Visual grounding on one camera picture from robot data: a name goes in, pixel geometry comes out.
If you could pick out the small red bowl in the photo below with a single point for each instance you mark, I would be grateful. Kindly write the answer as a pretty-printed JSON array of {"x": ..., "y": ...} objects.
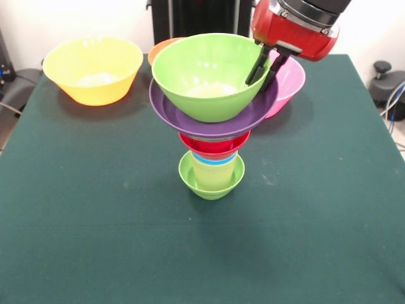
[{"x": 212, "y": 153}]

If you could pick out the large yellow bowl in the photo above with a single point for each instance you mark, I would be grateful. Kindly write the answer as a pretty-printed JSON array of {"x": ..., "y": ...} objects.
[{"x": 91, "y": 73}]

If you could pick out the yellow cup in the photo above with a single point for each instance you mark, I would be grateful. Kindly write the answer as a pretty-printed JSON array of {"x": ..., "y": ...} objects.
[{"x": 213, "y": 177}]

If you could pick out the orange bowl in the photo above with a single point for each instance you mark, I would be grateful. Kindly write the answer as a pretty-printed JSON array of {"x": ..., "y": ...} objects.
[{"x": 158, "y": 50}]

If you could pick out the large pink bowl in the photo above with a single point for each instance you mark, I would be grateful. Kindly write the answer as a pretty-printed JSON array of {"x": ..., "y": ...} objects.
[{"x": 289, "y": 85}]

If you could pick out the large green bowl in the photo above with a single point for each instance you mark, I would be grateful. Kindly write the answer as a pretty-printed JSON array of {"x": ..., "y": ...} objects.
[{"x": 196, "y": 63}]

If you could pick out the small green bowl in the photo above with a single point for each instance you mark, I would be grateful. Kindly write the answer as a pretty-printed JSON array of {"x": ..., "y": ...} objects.
[{"x": 212, "y": 193}]

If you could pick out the purple bowl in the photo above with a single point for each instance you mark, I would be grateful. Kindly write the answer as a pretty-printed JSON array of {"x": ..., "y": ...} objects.
[{"x": 215, "y": 128}]

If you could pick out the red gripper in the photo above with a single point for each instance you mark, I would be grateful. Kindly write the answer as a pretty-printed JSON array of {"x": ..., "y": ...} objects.
[{"x": 291, "y": 35}]

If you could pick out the dark green tablecloth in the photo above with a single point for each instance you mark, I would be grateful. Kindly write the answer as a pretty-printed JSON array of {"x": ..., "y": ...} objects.
[{"x": 158, "y": 253}]

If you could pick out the blue cup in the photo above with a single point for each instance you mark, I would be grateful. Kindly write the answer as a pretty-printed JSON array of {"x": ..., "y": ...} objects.
[{"x": 215, "y": 162}]

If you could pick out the black equipment box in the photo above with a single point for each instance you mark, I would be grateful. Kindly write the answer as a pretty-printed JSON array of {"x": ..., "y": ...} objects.
[{"x": 6, "y": 69}]

